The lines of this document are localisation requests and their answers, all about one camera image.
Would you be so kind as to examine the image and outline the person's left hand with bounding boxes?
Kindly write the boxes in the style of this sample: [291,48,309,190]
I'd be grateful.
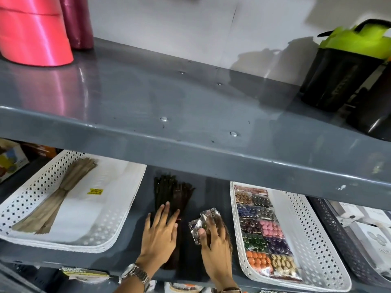
[136,202,181,274]

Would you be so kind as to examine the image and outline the person's right hand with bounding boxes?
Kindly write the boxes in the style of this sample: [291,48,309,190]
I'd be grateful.
[198,224,238,289]

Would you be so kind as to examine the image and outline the clear plastic packet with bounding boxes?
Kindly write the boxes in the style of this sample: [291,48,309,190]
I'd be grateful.
[188,207,233,251]

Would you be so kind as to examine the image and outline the person's left forearm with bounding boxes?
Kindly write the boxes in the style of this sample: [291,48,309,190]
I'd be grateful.
[113,280,145,293]

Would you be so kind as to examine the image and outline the silver wristwatch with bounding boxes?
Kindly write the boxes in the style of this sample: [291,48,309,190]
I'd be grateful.
[119,263,152,292]

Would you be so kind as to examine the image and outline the white labelled packet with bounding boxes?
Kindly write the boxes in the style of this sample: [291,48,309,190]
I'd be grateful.
[164,282,204,293]
[59,267,111,279]

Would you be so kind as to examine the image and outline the clear plastic zipper bag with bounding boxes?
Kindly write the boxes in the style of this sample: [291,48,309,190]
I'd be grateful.
[46,159,144,245]

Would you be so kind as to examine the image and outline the packet of coloured buttons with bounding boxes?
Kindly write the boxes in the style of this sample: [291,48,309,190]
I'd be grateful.
[233,185,303,282]

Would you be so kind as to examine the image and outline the white perforated tray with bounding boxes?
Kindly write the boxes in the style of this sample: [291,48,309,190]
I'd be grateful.
[229,181,353,292]
[0,149,148,254]

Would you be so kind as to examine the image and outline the grey metal shelf rack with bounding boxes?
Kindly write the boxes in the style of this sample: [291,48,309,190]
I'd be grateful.
[0,37,391,293]

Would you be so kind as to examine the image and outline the dark grey perforated basket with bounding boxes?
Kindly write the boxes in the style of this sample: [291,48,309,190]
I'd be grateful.
[308,196,391,288]

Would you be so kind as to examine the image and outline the orange cardboard box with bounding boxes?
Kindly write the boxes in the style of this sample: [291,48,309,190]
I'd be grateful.
[21,142,59,159]

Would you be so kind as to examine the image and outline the colourful cardboard box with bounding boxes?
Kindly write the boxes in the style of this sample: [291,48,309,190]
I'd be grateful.
[0,138,30,184]

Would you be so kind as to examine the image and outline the white boxes in basket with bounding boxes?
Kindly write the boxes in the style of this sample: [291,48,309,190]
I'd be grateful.
[329,199,391,273]

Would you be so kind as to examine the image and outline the black shaker bottle green lid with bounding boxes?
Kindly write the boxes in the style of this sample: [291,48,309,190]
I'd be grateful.
[301,19,391,113]

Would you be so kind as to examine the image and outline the maroon ribbon roll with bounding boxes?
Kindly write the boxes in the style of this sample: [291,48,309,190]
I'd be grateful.
[59,0,94,51]

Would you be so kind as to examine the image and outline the large pink ribbon roll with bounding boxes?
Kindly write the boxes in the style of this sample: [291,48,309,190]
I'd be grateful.
[0,0,74,68]

